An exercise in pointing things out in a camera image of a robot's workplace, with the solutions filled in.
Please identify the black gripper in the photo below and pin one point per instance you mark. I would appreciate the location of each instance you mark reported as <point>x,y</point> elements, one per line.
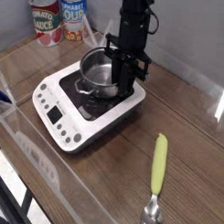
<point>126,51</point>

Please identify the silver pot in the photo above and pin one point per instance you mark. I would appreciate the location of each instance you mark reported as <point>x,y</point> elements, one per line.
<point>96,75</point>

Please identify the green handled ice cream scoop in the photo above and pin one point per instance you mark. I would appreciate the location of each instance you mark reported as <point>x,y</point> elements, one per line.
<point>152,212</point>

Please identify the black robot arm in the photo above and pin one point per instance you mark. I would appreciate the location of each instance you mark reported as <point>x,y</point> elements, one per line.
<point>140,6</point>

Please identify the white and black stove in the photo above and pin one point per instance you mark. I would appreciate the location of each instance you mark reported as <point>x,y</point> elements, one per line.
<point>74,120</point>

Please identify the alphabet soup can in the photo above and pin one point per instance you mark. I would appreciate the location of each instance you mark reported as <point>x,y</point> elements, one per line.
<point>72,14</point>

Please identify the tomato sauce can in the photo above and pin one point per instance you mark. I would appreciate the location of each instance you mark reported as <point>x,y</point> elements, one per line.
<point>47,21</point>

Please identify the clear acrylic barrier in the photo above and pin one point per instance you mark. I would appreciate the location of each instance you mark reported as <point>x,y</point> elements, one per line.
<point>50,174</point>

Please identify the black table leg frame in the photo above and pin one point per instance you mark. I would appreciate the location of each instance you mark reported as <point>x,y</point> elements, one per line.
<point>13,212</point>

